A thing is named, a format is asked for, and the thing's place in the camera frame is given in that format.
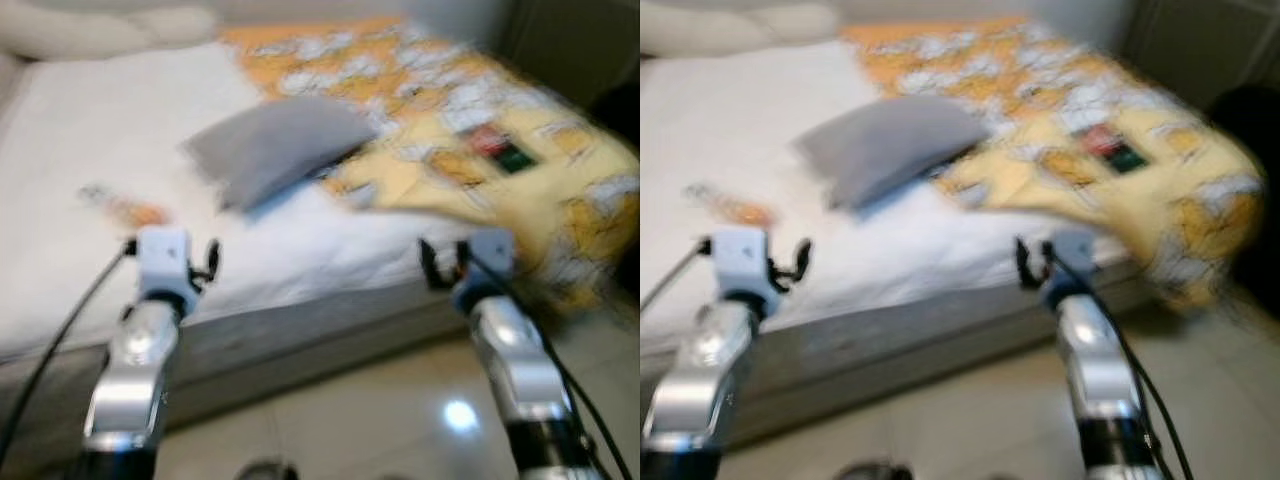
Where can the teal cover book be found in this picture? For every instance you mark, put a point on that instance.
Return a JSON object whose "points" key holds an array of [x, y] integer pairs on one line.
{"points": [[503, 150], [1118, 150]]}

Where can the grey pillow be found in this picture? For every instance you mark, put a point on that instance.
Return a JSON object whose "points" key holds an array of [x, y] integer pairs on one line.
{"points": [[890, 145], [280, 145]]}

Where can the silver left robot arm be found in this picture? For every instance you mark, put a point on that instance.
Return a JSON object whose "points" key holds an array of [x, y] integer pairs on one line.
{"points": [[130, 370], [695, 375]]}

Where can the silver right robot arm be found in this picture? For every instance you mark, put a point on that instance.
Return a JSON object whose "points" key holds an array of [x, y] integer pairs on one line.
{"points": [[1095, 370], [515, 370]]}

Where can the orange snack wrapper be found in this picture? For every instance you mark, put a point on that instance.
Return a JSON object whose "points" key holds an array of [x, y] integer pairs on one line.
{"points": [[735, 208], [130, 208]]}

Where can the white quilted mattress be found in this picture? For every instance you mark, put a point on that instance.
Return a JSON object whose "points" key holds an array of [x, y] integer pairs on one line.
{"points": [[730, 130], [110, 130]]}

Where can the grey robot foot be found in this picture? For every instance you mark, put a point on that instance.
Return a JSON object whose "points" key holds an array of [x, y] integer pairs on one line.
{"points": [[872, 471], [267, 470]]}

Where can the beige plush cushion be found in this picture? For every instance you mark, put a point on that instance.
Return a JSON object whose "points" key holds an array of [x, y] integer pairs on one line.
{"points": [[90, 30], [730, 28]]}

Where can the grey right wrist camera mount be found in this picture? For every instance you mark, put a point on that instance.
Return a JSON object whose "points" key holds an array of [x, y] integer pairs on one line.
{"points": [[490, 258], [1072, 260]]}

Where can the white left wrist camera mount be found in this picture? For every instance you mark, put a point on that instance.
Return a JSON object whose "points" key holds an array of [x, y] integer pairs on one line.
{"points": [[742, 258], [165, 258]]}

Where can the grey bed frame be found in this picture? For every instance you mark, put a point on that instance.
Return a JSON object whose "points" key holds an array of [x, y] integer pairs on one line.
{"points": [[900, 340], [300, 345]]}

